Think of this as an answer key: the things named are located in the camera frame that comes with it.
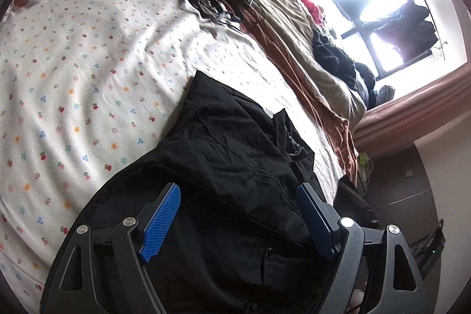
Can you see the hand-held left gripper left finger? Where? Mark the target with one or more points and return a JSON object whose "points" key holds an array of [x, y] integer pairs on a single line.
{"points": [[162, 220]]}

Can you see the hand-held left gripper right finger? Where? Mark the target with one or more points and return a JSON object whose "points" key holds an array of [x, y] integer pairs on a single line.
{"points": [[312, 220]]}

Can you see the black shirt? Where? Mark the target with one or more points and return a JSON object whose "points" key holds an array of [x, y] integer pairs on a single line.
{"points": [[228, 181]]}

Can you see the red clothes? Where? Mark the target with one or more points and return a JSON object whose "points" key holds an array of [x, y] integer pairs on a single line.
{"points": [[312, 7]]}

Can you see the dark wooden cabinet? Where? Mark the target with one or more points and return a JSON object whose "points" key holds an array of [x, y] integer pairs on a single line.
{"points": [[401, 189]]}

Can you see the black electronic device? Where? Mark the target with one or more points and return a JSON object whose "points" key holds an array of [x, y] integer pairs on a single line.
{"points": [[430, 244]]}

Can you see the grey cushion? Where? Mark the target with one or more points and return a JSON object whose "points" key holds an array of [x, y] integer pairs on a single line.
{"points": [[384, 93]]}

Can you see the black clothing pile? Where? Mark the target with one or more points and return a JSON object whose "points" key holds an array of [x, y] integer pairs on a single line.
{"points": [[335, 56]]}

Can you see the floral bed sheet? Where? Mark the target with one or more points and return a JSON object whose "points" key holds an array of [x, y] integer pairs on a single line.
{"points": [[73, 78]]}

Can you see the beige duvet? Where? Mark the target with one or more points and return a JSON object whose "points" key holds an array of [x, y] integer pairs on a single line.
{"points": [[294, 41]]}

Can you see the dark hanging garment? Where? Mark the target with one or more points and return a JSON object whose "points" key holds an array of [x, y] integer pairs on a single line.
{"points": [[408, 27]]}

